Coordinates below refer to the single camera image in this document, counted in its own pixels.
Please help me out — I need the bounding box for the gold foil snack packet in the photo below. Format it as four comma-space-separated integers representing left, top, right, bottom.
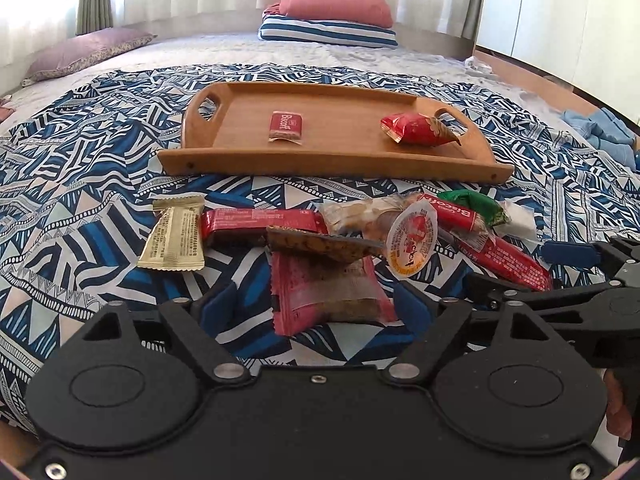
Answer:
137, 194, 207, 272

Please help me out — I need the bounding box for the grey bed sheet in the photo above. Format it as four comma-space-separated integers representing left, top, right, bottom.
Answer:
0, 30, 601, 126

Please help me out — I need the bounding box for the green candy packet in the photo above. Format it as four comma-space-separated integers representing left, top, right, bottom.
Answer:
436, 189, 511, 227

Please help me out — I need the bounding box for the red snack bag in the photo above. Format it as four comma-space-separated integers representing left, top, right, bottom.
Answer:
380, 112, 462, 147

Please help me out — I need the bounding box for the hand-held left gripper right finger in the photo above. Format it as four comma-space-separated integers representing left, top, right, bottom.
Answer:
382, 280, 567, 387

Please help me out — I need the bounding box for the small red biscuit packet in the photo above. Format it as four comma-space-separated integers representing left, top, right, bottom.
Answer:
268, 111, 304, 144
417, 192, 490, 235

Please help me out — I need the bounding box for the long red bar packet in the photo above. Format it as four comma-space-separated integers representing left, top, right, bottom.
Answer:
447, 230, 555, 292

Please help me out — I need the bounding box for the white snack packet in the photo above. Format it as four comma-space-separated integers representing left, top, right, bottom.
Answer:
495, 200, 540, 240

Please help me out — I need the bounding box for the purple floral pillow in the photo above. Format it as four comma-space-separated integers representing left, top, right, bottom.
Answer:
21, 27, 158, 86

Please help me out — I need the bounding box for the blue white striped pillow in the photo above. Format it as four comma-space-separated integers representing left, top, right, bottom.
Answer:
257, 14, 399, 49

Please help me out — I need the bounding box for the jelly cup with red lid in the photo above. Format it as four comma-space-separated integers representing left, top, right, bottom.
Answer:
386, 199, 439, 279

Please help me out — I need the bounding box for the white wardrobe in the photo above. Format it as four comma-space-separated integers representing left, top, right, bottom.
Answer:
472, 0, 640, 126

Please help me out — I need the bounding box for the blue clothing pile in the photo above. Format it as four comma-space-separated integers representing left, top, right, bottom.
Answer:
559, 106, 640, 171

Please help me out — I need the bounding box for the brown cookie packet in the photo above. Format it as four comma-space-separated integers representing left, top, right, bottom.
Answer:
265, 226, 386, 264

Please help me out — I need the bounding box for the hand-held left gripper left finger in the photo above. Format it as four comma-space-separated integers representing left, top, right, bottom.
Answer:
60, 282, 253, 387

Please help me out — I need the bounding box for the wooden tray with handles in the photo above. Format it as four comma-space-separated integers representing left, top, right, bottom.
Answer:
157, 81, 515, 184

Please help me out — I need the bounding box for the short red bar packet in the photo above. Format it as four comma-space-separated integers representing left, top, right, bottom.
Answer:
200, 208, 328, 247

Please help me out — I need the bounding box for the person's right hand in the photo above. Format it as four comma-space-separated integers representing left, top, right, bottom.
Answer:
604, 367, 636, 453

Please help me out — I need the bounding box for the blue white patterned blanket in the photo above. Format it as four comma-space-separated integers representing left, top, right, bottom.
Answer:
0, 62, 640, 431

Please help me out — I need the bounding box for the red packet with clear window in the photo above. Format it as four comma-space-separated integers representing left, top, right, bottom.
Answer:
270, 252, 398, 337

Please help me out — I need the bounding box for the pink pillow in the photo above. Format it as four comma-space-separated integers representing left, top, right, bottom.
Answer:
264, 0, 394, 29

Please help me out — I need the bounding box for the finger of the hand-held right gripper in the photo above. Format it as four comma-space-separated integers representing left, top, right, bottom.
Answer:
542, 237, 640, 282
462, 272, 626, 313

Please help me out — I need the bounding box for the white crumpled cloth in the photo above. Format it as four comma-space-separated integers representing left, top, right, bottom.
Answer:
462, 55, 501, 78

